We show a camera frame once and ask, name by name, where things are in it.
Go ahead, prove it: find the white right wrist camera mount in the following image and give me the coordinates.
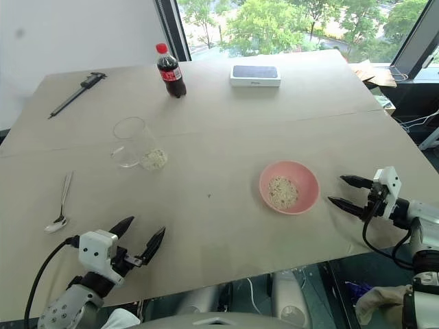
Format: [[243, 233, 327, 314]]
[[372, 166, 403, 220]]

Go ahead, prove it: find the grey rounded robot leg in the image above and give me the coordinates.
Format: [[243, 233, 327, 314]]
[[270, 269, 313, 329]]

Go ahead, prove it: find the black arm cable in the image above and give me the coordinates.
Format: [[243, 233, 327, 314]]
[[362, 201, 416, 271], [23, 236, 81, 329]]

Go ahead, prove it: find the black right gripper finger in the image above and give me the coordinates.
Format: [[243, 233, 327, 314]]
[[340, 175, 374, 190], [327, 196, 368, 221]]

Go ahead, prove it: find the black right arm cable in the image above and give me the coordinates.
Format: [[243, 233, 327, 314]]
[[362, 201, 416, 271]]

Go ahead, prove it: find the thin white hanging cable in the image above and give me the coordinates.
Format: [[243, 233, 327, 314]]
[[246, 277, 263, 315]]

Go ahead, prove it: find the white floor cable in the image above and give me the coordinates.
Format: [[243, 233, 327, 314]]
[[393, 108, 439, 134]]

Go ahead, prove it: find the grey robot torso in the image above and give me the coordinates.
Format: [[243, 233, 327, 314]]
[[130, 310, 311, 329]]

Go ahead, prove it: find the clear glass cup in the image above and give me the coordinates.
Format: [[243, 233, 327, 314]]
[[110, 116, 169, 171]]

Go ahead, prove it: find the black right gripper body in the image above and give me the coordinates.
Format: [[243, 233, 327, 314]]
[[364, 180, 388, 221]]

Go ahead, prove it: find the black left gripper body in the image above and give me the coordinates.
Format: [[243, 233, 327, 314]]
[[110, 245, 143, 276]]

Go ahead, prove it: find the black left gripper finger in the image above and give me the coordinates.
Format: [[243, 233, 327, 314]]
[[108, 215, 135, 245], [138, 226, 167, 266]]

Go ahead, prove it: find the white rice pile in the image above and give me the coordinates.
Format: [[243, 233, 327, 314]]
[[267, 175, 300, 210]]

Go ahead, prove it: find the small pile of white grains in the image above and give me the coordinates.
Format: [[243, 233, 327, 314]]
[[141, 147, 169, 171]]

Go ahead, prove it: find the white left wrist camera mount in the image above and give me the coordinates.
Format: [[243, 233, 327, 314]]
[[78, 230, 126, 287]]

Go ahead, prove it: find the dark slanted window frame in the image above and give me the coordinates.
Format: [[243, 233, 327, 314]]
[[390, 0, 439, 82]]

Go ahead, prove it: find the black vernier caliper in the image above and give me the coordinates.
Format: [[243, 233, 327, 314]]
[[47, 72, 108, 120]]

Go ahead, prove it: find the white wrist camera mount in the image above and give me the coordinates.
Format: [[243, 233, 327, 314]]
[[78, 230, 126, 287], [372, 166, 403, 220]]

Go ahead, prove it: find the pink bowl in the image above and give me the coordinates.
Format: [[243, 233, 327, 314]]
[[259, 160, 320, 216]]

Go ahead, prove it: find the metal spoon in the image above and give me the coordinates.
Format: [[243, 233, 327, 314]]
[[43, 171, 74, 234]]

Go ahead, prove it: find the beige cloth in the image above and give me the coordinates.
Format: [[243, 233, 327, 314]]
[[354, 284, 414, 326]]

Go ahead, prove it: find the purple crumpled object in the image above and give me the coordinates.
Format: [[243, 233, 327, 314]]
[[344, 280, 373, 304]]

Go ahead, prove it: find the white phone box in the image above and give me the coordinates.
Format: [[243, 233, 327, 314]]
[[229, 64, 282, 88]]

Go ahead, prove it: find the dark window frame post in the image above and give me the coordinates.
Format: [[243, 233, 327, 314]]
[[154, 0, 192, 62]]

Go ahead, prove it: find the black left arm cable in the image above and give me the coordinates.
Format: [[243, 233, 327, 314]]
[[23, 236, 81, 329]]

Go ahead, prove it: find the cola bottle with red cap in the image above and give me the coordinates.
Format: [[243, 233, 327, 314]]
[[155, 42, 188, 99]]

